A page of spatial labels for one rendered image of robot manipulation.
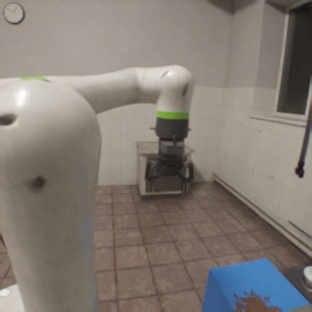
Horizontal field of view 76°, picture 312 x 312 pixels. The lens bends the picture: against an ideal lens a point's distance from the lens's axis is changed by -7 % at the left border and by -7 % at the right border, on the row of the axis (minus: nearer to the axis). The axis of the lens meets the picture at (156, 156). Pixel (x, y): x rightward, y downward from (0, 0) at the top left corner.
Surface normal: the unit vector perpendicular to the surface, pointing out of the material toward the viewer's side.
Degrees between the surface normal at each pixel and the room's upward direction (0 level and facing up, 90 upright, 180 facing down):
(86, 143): 87
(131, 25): 90
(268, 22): 90
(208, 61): 90
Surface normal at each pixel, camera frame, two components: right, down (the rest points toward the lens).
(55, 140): 0.61, 0.11
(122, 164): 0.21, 0.27
